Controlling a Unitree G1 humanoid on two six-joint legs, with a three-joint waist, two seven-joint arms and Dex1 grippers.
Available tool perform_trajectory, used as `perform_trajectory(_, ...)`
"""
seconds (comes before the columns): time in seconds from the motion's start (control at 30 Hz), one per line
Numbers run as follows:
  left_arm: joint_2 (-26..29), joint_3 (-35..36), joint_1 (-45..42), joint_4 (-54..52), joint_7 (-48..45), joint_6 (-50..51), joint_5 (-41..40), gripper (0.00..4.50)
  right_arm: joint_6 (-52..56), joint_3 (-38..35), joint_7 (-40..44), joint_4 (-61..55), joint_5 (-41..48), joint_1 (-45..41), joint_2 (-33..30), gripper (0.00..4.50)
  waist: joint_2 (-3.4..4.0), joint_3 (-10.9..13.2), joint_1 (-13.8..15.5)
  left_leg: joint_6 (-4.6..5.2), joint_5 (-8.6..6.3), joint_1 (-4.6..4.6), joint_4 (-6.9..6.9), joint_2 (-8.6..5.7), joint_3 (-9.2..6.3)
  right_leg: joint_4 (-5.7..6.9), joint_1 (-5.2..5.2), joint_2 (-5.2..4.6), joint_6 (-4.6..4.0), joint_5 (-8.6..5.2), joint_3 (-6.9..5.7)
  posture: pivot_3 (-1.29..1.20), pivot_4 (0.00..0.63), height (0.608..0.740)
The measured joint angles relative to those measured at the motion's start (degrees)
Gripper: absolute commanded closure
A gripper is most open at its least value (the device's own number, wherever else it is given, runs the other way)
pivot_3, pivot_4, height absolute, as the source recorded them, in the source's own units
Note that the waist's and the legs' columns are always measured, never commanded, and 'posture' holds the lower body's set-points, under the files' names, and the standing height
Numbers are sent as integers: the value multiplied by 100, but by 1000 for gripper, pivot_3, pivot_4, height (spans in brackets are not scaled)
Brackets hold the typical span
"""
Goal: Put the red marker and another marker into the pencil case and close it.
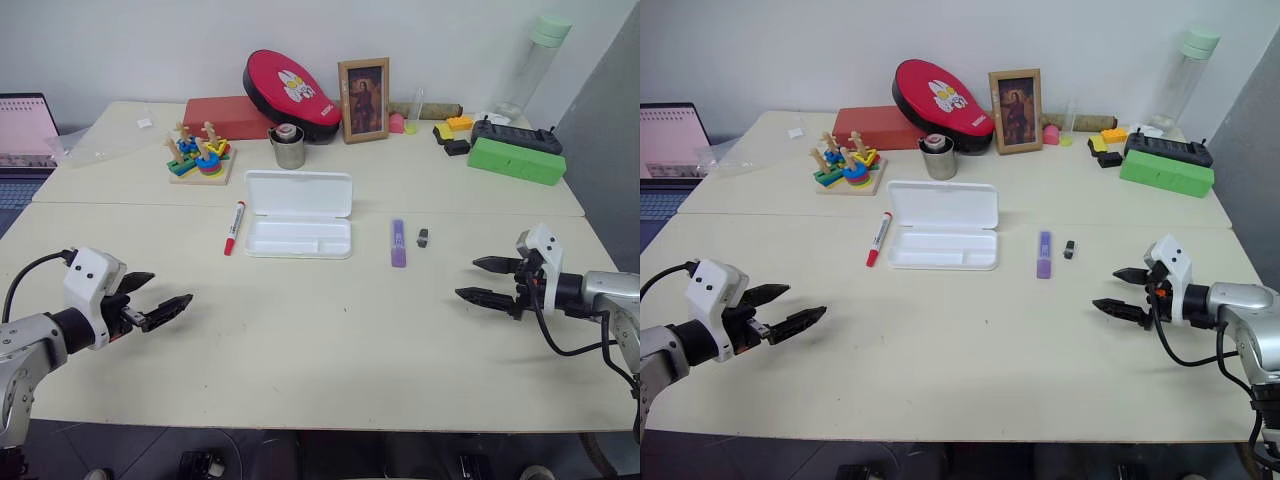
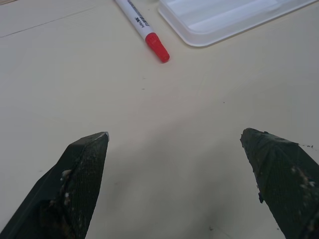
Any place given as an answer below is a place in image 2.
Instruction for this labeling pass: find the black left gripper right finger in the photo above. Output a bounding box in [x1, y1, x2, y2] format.
[240, 127, 319, 239]

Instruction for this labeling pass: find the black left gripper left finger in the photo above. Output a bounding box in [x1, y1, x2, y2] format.
[0, 131, 110, 239]

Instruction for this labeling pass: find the white plastic tray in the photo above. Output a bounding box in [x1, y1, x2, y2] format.
[158, 0, 319, 48]

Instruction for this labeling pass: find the white marker with red cap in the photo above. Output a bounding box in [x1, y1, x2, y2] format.
[115, 0, 170, 64]

